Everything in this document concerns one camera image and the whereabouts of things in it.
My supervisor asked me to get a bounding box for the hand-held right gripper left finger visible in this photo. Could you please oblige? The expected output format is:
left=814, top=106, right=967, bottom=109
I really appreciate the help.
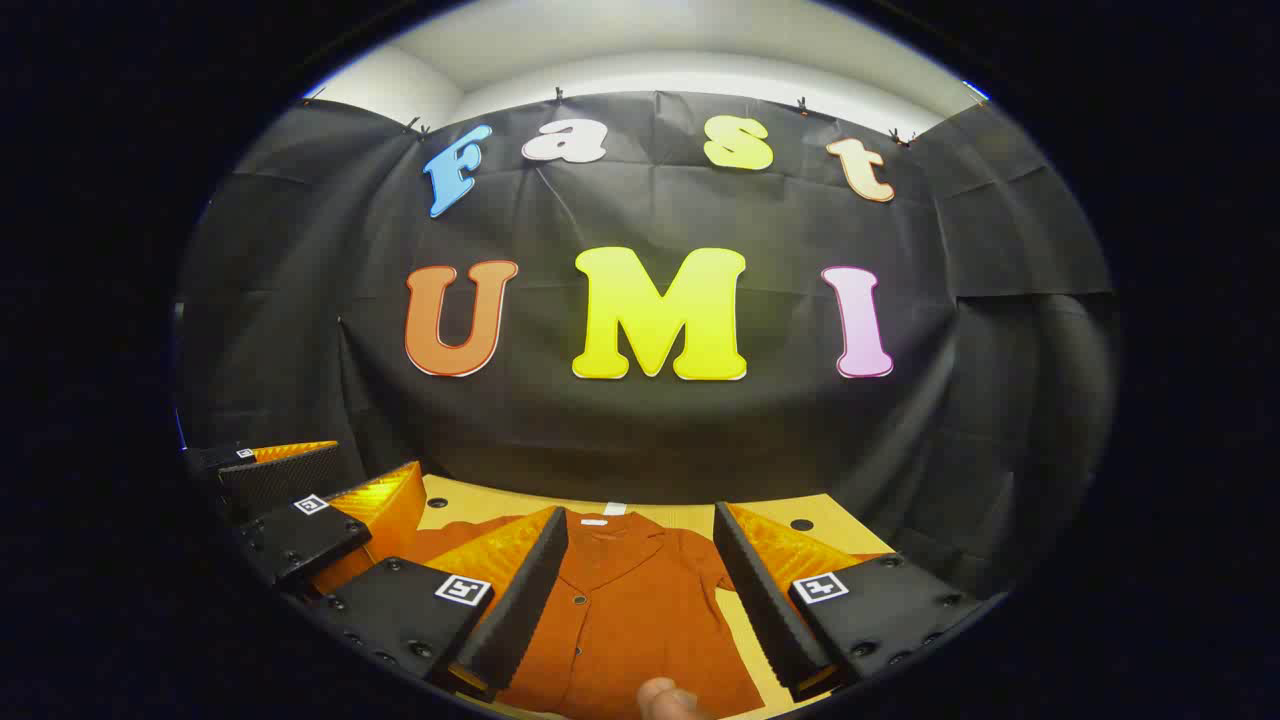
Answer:
left=300, top=507, right=569, bottom=701

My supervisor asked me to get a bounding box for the orange button-up shirt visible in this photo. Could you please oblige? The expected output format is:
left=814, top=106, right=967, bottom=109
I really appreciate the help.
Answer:
left=400, top=508, right=766, bottom=720

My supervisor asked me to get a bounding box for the black backdrop cloth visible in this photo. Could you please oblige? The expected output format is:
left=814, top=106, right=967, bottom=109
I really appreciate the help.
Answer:
left=175, top=88, right=1119, bottom=601

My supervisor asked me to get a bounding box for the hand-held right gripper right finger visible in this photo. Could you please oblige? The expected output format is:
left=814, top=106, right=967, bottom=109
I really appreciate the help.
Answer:
left=713, top=502, right=986, bottom=701

